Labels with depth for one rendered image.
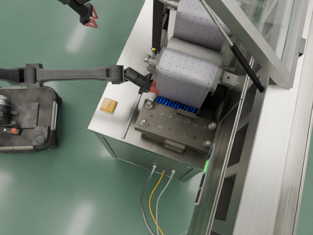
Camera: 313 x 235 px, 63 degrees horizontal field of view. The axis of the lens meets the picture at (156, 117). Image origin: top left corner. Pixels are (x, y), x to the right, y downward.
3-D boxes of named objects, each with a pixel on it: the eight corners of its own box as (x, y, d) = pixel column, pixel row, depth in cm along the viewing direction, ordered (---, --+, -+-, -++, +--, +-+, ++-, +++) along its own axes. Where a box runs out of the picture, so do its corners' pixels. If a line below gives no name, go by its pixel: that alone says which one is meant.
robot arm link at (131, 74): (123, 75, 115) (128, 64, 117) (118, 77, 122) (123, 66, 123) (136, 82, 118) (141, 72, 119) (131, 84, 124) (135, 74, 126)
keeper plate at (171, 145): (164, 143, 135) (166, 138, 125) (182, 149, 134) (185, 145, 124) (163, 148, 134) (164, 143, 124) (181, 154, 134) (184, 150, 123)
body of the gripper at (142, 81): (140, 95, 125) (127, 87, 122) (147, 77, 128) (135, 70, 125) (146, 92, 120) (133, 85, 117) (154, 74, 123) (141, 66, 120)
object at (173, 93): (155, 95, 133) (156, 78, 115) (199, 109, 131) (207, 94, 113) (155, 95, 132) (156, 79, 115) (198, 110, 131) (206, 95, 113)
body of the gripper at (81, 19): (91, 3, 136) (82, -6, 130) (91, 19, 133) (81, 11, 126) (82, 8, 139) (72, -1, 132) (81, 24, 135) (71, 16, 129)
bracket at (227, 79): (223, 72, 108) (224, 70, 107) (236, 77, 108) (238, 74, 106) (220, 83, 107) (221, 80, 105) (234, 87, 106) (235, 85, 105)
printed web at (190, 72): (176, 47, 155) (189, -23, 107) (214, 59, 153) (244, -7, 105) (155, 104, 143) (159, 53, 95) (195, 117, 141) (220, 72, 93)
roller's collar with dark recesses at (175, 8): (170, 0, 116) (171, -11, 110) (183, 4, 116) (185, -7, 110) (166, 11, 114) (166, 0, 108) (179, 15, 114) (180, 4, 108)
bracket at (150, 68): (149, 81, 148) (149, 51, 119) (159, 84, 147) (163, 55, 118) (146, 88, 146) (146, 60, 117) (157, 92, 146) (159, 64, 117)
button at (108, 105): (105, 98, 143) (104, 96, 141) (117, 102, 143) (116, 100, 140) (100, 109, 141) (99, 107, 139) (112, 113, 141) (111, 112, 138)
